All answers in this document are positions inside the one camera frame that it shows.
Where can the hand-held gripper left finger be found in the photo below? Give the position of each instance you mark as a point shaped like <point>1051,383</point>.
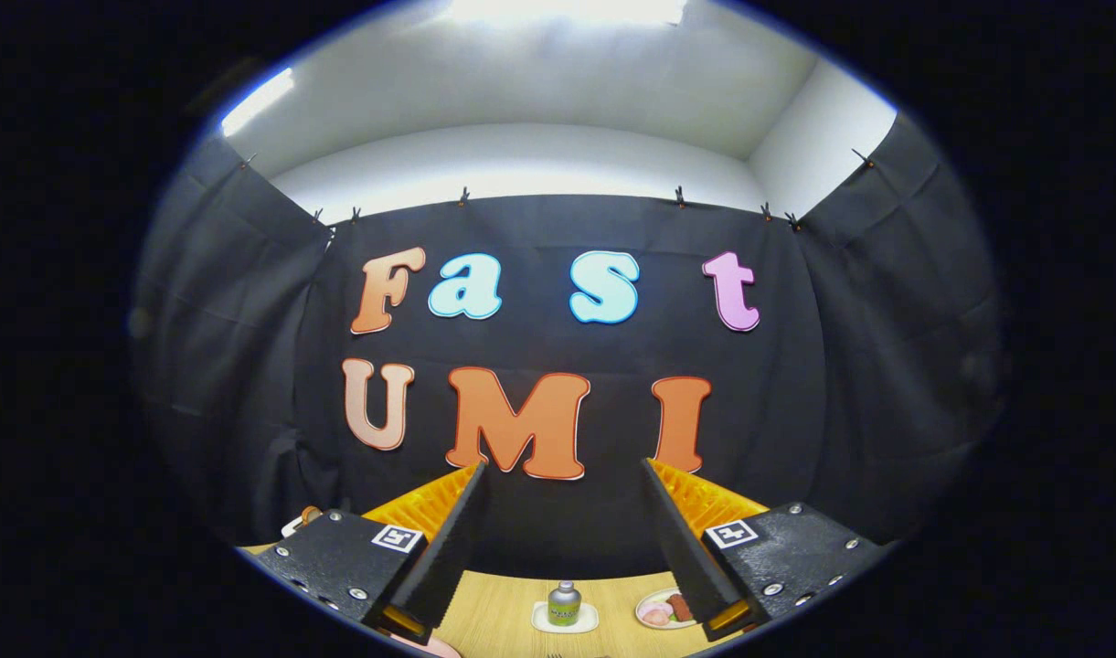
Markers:
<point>448,539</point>

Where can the brown meat piece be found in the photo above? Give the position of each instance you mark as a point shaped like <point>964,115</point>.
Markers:
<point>681,606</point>

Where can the green soda bottle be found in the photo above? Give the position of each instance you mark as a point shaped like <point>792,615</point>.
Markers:
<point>565,605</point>

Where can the row of black cloth clips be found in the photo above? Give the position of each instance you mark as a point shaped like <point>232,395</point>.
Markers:
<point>464,196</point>

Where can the pink round plate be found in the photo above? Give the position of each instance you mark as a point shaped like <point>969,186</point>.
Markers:
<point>430,647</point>

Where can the toast slices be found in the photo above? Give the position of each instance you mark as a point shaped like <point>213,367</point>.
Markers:
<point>311,514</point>

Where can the white square coaster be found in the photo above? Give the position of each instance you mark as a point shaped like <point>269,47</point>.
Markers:
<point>589,623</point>

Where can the white toaster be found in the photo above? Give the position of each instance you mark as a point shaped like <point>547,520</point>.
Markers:
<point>294,525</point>

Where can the white oval plate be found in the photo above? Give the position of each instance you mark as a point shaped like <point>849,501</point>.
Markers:
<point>644,599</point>

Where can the pink ham slice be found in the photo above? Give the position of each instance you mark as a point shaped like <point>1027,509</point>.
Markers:
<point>656,616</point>

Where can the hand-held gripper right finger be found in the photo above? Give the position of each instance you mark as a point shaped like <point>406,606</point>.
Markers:
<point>681,539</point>

